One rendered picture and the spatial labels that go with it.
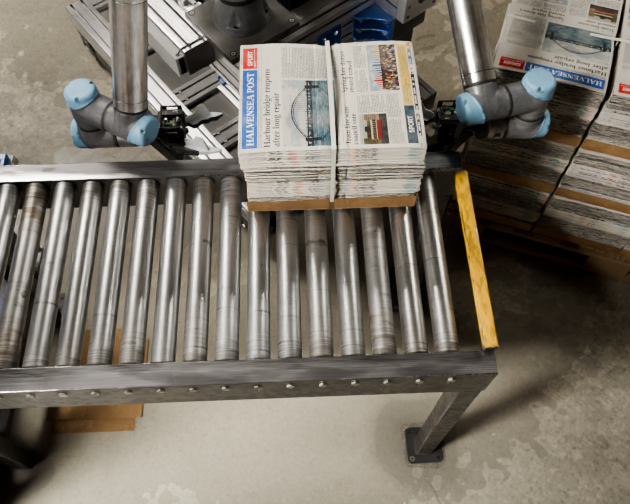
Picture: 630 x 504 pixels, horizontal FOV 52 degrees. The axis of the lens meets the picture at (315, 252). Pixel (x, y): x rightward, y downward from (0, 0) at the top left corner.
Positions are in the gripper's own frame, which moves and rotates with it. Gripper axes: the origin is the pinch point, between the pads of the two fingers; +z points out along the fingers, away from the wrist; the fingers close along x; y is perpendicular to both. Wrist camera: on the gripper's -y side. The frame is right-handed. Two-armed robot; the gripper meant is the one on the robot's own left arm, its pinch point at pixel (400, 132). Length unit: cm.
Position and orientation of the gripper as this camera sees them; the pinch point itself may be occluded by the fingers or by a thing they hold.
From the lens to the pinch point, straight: 163.2
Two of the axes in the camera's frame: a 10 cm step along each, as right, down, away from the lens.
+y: 0.0, -4.7, -8.8
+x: 0.4, 8.8, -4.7
